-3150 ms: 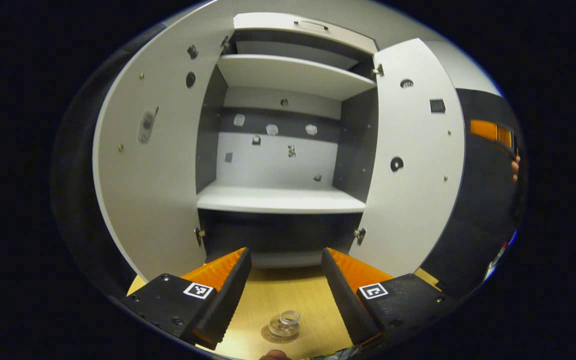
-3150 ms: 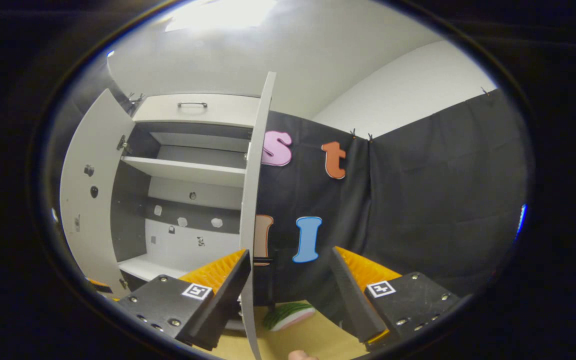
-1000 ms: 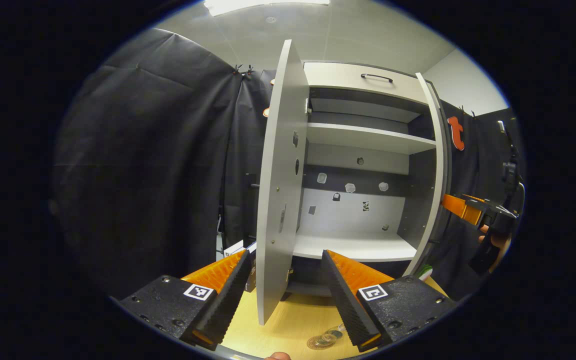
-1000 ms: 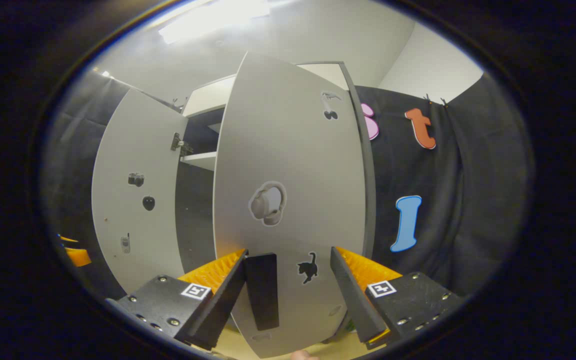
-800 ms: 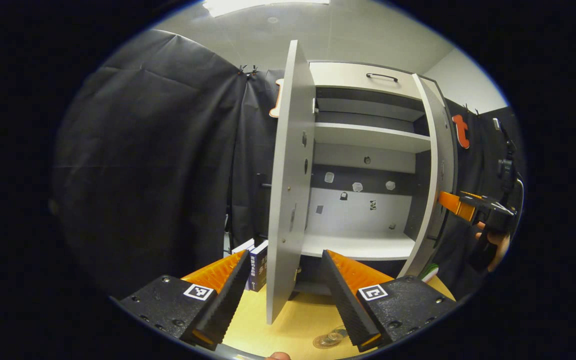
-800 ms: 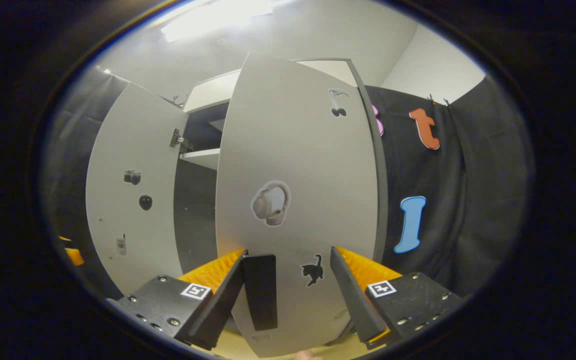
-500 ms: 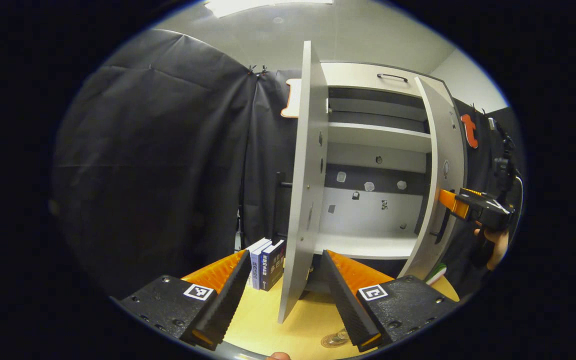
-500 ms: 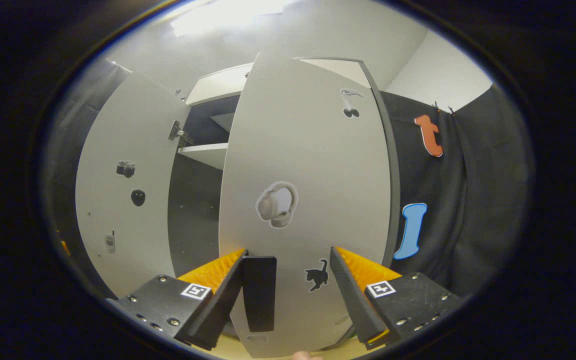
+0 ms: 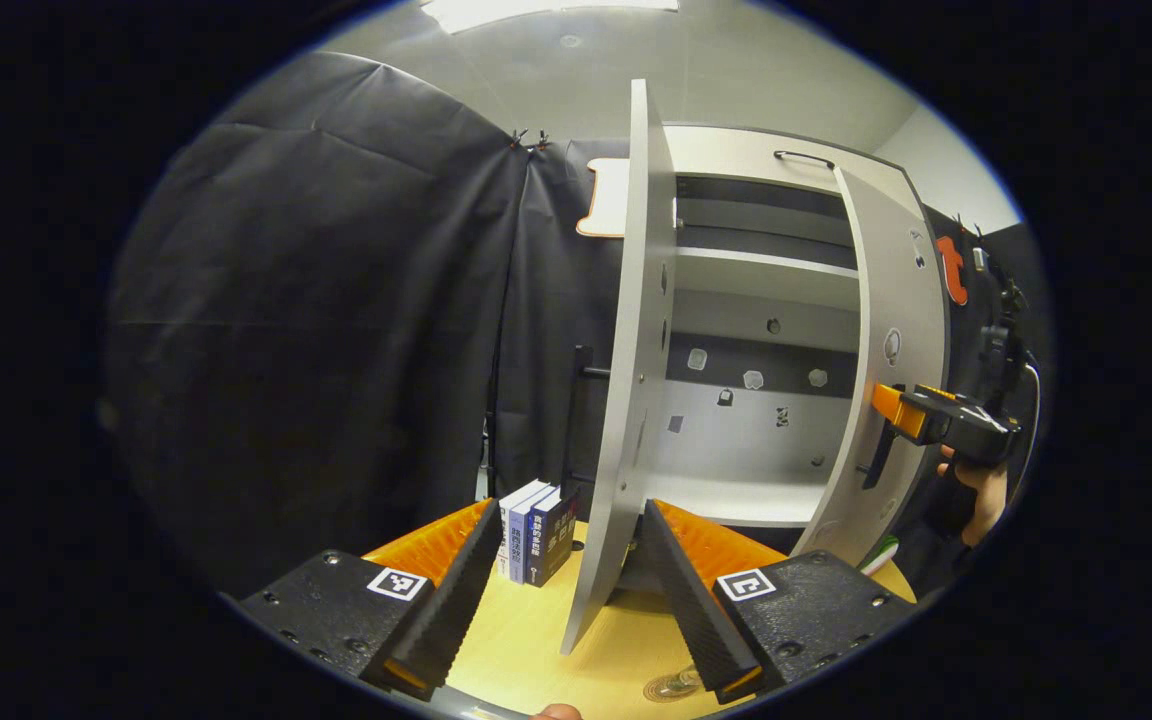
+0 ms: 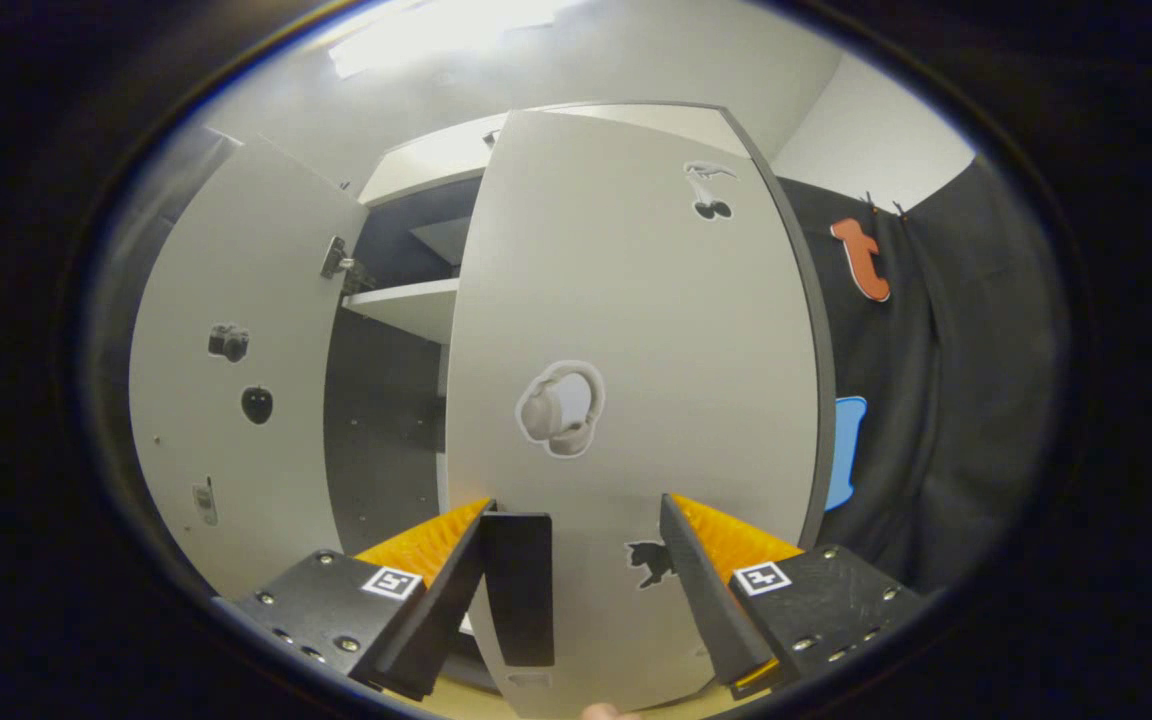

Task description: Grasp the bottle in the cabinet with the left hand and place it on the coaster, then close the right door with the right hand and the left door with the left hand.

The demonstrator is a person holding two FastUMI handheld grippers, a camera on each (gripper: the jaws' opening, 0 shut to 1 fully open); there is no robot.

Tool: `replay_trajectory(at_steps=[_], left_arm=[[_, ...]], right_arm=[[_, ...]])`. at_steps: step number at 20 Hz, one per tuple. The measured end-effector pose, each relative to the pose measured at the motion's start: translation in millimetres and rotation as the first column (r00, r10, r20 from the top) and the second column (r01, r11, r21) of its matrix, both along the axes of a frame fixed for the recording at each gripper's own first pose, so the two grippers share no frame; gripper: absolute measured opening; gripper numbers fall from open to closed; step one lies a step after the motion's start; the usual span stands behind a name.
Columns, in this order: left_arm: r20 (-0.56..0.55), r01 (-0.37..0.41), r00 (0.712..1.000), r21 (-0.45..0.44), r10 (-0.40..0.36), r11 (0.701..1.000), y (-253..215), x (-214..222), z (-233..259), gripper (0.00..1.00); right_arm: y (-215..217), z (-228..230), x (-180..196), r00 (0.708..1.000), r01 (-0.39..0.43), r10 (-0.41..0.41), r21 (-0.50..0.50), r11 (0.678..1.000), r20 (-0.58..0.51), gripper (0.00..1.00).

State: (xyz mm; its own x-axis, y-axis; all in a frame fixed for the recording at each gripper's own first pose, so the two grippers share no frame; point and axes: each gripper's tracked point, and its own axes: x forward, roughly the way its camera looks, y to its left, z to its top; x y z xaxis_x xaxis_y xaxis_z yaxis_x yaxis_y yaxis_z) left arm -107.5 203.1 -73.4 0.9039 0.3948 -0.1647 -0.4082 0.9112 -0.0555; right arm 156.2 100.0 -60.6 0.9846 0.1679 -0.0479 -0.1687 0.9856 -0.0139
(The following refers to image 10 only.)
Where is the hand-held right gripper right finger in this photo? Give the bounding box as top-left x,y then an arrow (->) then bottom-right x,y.
659,492 -> 927,701

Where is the white cabinet drawer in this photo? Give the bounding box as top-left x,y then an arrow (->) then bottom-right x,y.
358,100 -> 752,206

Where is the black door handle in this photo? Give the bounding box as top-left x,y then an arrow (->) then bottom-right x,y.
481,512 -> 555,669

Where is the white door with camera sticker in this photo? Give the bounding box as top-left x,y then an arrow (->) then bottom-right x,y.
128,138 -> 370,601

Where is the white and grey cabinet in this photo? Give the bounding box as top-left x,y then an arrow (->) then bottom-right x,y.
324,100 -> 837,693

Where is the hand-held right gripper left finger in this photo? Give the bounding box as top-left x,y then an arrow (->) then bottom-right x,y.
214,497 -> 497,701

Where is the black backdrop cloth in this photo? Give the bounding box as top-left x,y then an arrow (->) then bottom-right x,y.
774,155 -> 1073,601

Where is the white door with headphones sticker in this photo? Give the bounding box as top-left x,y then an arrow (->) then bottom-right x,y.
444,108 -> 823,719

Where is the white cabinet shelf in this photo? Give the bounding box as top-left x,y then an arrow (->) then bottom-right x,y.
409,215 -> 474,267
341,277 -> 462,346

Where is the metal door hinge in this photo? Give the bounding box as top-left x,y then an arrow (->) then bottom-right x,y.
321,235 -> 377,296

